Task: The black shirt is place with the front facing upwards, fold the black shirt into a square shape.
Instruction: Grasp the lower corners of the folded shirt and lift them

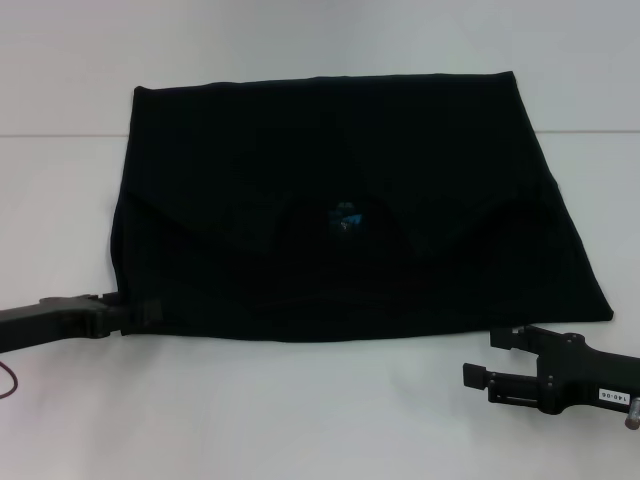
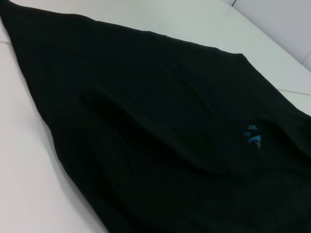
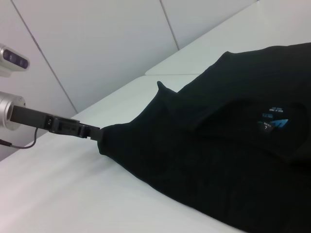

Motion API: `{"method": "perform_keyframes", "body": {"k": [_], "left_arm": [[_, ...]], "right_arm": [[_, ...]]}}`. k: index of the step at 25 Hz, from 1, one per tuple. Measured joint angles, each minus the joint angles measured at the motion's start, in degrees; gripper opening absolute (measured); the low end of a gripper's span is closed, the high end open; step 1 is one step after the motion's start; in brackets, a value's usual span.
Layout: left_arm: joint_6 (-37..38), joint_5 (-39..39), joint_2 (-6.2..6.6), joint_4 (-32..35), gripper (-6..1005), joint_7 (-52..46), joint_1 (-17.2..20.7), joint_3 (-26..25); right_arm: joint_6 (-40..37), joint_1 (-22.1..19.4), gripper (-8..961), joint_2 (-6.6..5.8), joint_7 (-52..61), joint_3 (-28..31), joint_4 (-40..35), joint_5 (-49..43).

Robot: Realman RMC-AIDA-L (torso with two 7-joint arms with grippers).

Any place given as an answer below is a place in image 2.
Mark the black shirt with FREE print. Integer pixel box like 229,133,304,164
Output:
0,0,311,233

